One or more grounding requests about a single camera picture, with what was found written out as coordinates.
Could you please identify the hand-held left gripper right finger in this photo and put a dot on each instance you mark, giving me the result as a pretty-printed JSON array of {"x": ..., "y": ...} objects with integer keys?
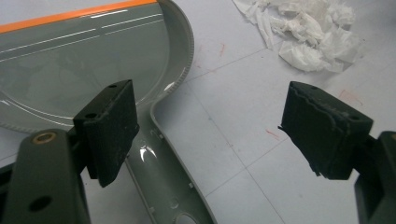
[{"x": 323, "y": 130}]

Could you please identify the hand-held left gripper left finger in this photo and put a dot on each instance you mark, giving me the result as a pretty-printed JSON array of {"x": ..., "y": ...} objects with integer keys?
[{"x": 109, "y": 130}]

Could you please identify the grey dustpan with orange edge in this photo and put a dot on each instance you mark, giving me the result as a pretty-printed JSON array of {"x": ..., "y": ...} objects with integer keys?
[{"x": 93, "y": 62}]

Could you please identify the pile of white paper scraps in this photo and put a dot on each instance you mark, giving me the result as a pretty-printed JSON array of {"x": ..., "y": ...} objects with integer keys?
[{"x": 311, "y": 34}]

